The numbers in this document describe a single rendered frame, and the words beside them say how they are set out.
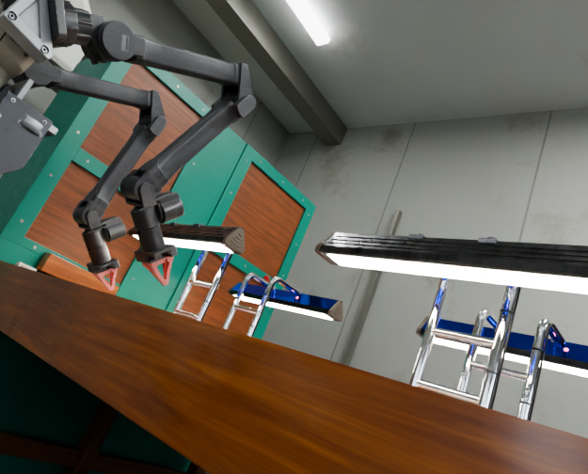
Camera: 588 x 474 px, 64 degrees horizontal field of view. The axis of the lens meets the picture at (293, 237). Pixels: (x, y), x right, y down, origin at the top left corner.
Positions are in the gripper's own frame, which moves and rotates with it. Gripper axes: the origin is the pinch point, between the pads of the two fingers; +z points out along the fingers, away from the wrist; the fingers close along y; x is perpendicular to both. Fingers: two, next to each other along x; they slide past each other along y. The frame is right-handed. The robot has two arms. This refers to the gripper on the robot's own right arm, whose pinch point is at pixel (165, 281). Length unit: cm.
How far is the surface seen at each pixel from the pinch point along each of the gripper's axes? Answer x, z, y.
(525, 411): -39, 42, -71
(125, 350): 23.9, 0.8, -24.0
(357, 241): -26, -3, -43
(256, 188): -107, 2, 81
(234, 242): -26.7, -0.7, 3.1
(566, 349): -63, 39, -74
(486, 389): -21, 25, -71
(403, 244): -26, -3, -54
